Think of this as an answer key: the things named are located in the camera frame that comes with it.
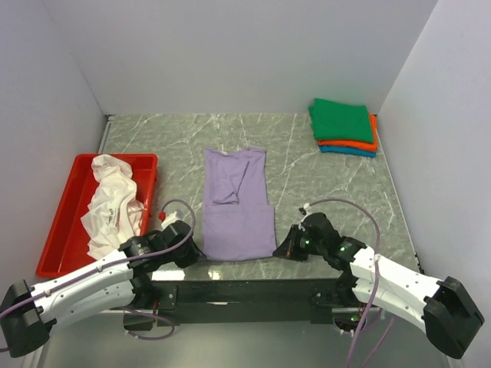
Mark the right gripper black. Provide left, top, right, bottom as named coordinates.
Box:
left=273, top=224, right=327, bottom=261

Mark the purple t shirt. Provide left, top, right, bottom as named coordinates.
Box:
left=202, top=147, right=276, bottom=261

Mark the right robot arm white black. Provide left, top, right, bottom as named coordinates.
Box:
left=273, top=212, right=485, bottom=359

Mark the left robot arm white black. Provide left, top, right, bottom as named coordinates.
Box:
left=1, top=220, right=200, bottom=358

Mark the black base beam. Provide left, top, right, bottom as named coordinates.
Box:
left=130, top=278, right=361, bottom=325

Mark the white t shirt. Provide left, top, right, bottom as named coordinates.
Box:
left=81, top=154, right=144, bottom=260

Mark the red plastic bin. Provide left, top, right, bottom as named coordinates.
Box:
left=36, top=153, right=158, bottom=278

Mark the orange folded t shirt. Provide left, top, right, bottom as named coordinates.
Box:
left=317, top=114, right=378, bottom=152

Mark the blue folded t shirt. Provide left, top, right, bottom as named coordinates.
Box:
left=318, top=145, right=377, bottom=158

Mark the green folded t shirt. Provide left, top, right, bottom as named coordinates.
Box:
left=308, top=98, right=373, bottom=143

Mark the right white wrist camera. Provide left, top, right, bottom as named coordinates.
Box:
left=298, top=203, right=311, bottom=216

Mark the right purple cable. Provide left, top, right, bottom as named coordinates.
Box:
left=306, top=198, right=396, bottom=368

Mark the purple cable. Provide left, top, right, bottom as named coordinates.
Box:
left=0, top=199, right=197, bottom=353
left=306, top=198, right=396, bottom=368

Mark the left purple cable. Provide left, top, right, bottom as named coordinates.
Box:
left=0, top=199, right=197, bottom=353

